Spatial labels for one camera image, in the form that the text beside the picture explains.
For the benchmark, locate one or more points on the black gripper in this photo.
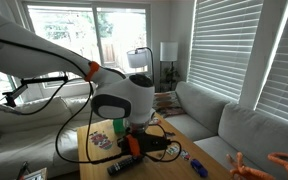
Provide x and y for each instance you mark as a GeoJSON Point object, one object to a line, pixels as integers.
{"type": "Point", "coordinates": [142, 143]}

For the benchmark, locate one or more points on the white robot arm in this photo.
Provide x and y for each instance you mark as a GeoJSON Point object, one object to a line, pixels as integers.
{"type": "Point", "coordinates": [34, 53]}

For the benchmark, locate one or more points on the black remote control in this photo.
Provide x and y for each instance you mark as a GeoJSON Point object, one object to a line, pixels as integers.
{"type": "Point", "coordinates": [120, 165]}

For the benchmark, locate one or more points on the green plastic cup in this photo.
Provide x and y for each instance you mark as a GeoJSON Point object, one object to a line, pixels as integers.
{"type": "Point", "coordinates": [118, 126]}

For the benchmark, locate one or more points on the small dark sticker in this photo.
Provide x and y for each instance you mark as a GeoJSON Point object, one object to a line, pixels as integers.
{"type": "Point", "coordinates": [169, 134]}

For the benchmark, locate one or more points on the wide red white sticker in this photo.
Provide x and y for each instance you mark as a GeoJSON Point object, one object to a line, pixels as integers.
{"type": "Point", "coordinates": [155, 120]}

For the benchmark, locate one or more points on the small red white sticker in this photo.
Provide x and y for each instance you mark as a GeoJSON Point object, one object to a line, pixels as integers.
{"type": "Point", "coordinates": [184, 154]}

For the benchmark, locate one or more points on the patterned throw pillow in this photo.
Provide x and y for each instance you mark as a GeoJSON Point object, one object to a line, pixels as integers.
{"type": "Point", "coordinates": [167, 103]}

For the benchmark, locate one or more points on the blue toy car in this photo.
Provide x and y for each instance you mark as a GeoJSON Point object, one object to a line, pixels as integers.
{"type": "Point", "coordinates": [198, 167]}

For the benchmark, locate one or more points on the potted green plant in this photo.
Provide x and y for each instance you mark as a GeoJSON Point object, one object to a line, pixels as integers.
{"type": "Point", "coordinates": [170, 75]}

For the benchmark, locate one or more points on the arc lamp white shade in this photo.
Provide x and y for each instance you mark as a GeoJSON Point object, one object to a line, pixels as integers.
{"type": "Point", "coordinates": [137, 59]}

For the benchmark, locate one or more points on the wooden framed box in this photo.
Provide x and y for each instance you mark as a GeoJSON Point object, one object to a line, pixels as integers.
{"type": "Point", "coordinates": [35, 174]}

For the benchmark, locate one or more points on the white sofa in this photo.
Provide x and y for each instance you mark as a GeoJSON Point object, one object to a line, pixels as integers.
{"type": "Point", "coordinates": [34, 143]}

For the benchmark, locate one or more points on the floor lamp cylindrical white shade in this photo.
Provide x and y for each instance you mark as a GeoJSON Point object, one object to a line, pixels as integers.
{"type": "Point", "coordinates": [169, 51]}

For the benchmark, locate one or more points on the orange plush toy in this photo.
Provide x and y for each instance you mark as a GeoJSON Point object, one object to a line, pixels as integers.
{"type": "Point", "coordinates": [247, 173]}

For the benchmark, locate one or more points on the grey sofa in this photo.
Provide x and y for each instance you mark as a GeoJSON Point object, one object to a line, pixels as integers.
{"type": "Point", "coordinates": [250, 133]}

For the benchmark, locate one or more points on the white framed glass window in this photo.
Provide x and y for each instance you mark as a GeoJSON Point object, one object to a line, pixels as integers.
{"type": "Point", "coordinates": [94, 33]}

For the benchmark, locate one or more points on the wide white window blind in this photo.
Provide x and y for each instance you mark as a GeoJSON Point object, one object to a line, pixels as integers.
{"type": "Point", "coordinates": [224, 46]}

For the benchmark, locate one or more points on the narrow white window blind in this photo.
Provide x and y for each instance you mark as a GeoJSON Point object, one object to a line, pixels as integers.
{"type": "Point", "coordinates": [284, 73]}

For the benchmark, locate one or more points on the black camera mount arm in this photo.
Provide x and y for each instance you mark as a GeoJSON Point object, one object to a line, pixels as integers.
{"type": "Point", "coordinates": [44, 80]}

